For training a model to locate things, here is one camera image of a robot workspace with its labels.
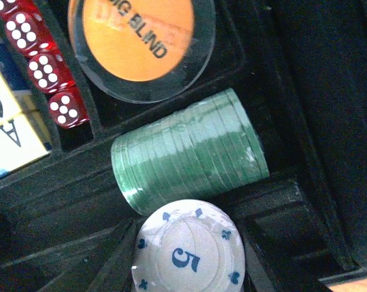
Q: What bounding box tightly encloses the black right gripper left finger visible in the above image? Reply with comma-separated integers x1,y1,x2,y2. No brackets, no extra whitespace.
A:
86,223,138,291

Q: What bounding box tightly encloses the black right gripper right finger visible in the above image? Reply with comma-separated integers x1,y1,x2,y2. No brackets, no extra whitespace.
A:
242,234,276,291

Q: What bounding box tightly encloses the white poker chip stack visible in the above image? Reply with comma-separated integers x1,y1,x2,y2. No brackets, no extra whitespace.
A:
131,200,245,291

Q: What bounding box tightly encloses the green poker chip stack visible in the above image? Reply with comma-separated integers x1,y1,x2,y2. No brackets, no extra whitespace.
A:
111,89,269,216

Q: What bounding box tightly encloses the playing card deck box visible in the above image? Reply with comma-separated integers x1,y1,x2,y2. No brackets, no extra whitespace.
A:
0,36,52,178

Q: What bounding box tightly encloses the red translucent die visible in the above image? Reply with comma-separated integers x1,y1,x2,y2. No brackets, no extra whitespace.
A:
0,0,35,19
49,87,89,129
27,53,75,94
5,11,57,58

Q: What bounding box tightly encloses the black poker set case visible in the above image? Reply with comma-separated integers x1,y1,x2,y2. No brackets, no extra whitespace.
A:
0,1,367,291

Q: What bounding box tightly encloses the clear dealer button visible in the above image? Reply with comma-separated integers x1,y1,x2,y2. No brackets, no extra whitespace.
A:
67,0,216,104

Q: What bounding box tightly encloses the yellow big blind button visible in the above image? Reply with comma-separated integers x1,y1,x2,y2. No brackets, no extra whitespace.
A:
82,1,194,82

